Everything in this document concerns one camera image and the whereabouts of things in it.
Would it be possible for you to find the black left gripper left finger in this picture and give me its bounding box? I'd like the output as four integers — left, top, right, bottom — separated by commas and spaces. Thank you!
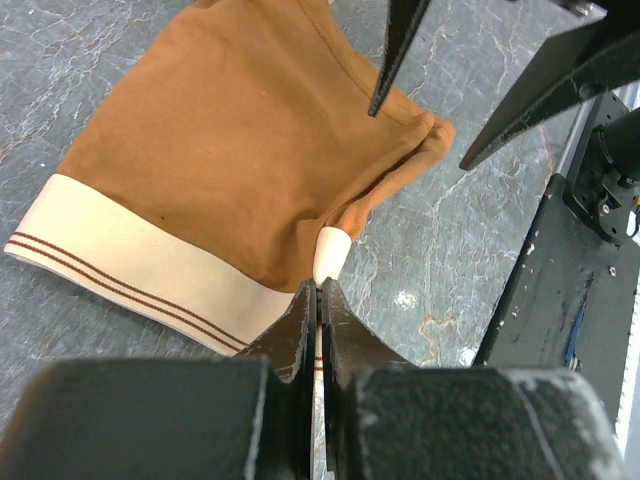
240, 280, 317, 479

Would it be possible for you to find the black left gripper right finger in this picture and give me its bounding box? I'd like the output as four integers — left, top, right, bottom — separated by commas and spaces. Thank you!
321, 278, 414, 473

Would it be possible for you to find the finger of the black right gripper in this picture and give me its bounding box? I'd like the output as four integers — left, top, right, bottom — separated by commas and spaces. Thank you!
368, 0, 431, 117
459, 14, 639, 171

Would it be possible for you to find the brown underwear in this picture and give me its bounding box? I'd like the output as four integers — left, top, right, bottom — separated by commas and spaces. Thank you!
5, 1, 455, 355

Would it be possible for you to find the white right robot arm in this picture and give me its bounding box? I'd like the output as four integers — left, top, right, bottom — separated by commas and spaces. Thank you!
459, 1, 639, 245

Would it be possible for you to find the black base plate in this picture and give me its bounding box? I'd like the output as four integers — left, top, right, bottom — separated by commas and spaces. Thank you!
474, 174, 639, 420

